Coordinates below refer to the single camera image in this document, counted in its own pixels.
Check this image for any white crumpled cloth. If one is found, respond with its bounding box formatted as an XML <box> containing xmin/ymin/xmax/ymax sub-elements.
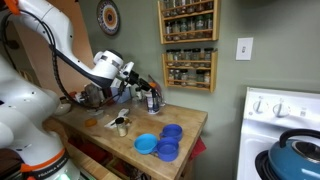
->
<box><xmin>103</xmin><ymin>108</ymin><xmax>131</xmax><ymax>130</ymax></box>

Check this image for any dark blue plastic bowl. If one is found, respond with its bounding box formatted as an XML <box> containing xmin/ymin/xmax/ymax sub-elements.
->
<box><xmin>155</xmin><ymin>136</ymin><xmax>180</xmax><ymax>163</ymax></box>

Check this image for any small orange round object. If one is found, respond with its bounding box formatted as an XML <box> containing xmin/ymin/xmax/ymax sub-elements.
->
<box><xmin>83</xmin><ymin>117</ymin><xmax>98</xmax><ymax>128</ymax></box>

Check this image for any teal kettle with black handle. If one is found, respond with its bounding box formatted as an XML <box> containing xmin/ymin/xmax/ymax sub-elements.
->
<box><xmin>267</xmin><ymin>128</ymin><xmax>320</xmax><ymax>180</ymax></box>

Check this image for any white stove knob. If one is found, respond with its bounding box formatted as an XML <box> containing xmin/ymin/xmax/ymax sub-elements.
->
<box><xmin>272</xmin><ymin>98</ymin><xmax>290</xmax><ymax>118</ymax></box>
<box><xmin>252</xmin><ymin>96</ymin><xmax>267</xmax><ymax>115</ymax></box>

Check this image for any glass spice jar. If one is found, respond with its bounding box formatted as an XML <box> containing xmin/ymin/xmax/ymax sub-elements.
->
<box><xmin>204</xmin><ymin>13</ymin><xmax>214</xmax><ymax>38</ymax></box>
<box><xmin>191</xmin><ymin>47</ymin><xmax>202</xmax><ymax>63</ymax></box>
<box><xmin>171</xmin><ymin>20</ymin><xmax>181</xmax><ymax>41</ymax></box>
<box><xmin>195</xmin><ymin>14</ymin><xmax>205</xmax><ymax>39</ymax></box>
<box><xmin>203</xmin><ymin>47</ymin><xmax>214</xmax><ymax>62</ymax></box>
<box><xmin>166</xmin><ymin>49</ymin><xmax>176</xmax><ymax>62</ymax></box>
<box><xmin>179</xmin><ymin>18</ymin><xmax>189</xmax><ymax>41</ymax></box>
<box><xmin>182</xmin><ymin>48</ymin><xmax>193</xmax><ymax>63</ymax></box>

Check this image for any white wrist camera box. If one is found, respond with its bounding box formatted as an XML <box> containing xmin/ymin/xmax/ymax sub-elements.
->
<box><xmin>119</xmin><ymin>61</ymin><xmax>136</xmax><ymax>80</ymax></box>

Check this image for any light blue plastic bowl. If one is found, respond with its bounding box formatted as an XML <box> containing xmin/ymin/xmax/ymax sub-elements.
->
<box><xmin>133</xmin><ymin>133</ymin><xmax>159</xmax><ymax>155</ymax></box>

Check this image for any wooden spice rack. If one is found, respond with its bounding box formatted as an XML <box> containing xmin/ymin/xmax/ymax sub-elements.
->
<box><xmin>161</xmin><ymin>48</ymin><xmax>219</xmax><ymax>94</ymax></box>
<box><xmin>157</xmin><ymin>0</ymin><xmax>221</xmax><ymax>45</ymax></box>

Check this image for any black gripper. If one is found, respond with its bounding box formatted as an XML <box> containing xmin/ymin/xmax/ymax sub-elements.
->
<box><xmin>127</xmin><ymin>69</ymin><xmax>159</xmax><ymax>98</ymax></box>

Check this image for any decorative patterned wall plate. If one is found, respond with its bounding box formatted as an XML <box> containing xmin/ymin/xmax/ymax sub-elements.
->
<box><xmin>96</xmin><ymin>0</ymin><xmax>122</xmax><ymax>37</ymax></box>

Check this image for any blue-label jar with white lid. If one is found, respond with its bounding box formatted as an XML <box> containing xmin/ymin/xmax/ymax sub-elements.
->
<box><xmin>144</xmin><ymin>90</ymin><xmax>156</xmax><ymax>115</ymax></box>

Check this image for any white kitchen stove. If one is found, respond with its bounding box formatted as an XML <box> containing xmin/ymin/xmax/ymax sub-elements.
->
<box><xmin>235</xmin><ymin>86</ymin><xmax>320</xmax><ymax>180</ymax></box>

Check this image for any wooden kitchen cart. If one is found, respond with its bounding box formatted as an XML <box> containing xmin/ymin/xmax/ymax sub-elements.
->
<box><xmin>43</xmin><ymin>99</ymin><xmax>209</xmax><ymax>180</ymax></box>

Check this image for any black stove burner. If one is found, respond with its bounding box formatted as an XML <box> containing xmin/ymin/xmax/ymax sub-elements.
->
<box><xmin>254</xmin><ymin>149</ymin><xmax>278</xmax><ymax>180</ymax></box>

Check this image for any large glass jar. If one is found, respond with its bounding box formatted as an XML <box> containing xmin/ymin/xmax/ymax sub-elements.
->
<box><xmin>83</xmin><ymin>83</ymin><xmax>105</xmax><ymax>108</ymax></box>

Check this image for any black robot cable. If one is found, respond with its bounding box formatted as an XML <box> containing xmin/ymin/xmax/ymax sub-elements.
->
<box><xmin>2</xmin><ymin>9</ymin><xmax>128</xmax><ymax>108</ymax></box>

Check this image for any blue tissue container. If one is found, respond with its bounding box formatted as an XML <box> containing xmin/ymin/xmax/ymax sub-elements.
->
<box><xmin>111</xmin><ymin>87</ymin><xmax>133</xmax><ymax>104</ymax></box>

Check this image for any dark blue handled cup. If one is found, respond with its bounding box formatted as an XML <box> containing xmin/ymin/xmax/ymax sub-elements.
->
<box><xmin>159</xmin><ymin>123</ymin><xmax>184</xmax><ymax>142</ymax></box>

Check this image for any gold measuring cup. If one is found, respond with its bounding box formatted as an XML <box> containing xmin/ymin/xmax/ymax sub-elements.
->
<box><xmin>114</xmin><ymin>116</ymin><xmax>132</xmax><ymax>138</ymax></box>

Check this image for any white ceramic bowl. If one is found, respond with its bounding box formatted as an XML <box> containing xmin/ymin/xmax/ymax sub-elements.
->
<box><xmin>53</xmin><ymin>96</ymin><xmax>73</xmax><ymax>117</ymax></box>

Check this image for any red hanging cloth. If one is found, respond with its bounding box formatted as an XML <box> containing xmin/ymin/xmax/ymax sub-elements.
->
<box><xmin>188</xmin><ymin>135</ymin><xmax>208</xmax><ymax>163</ymax></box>

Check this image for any white wall light switch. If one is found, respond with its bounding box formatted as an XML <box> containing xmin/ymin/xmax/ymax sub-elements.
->
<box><xmin>235</xmin><ymin>36</ymin><xmax>254</xmax><ymax>62</ymax></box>

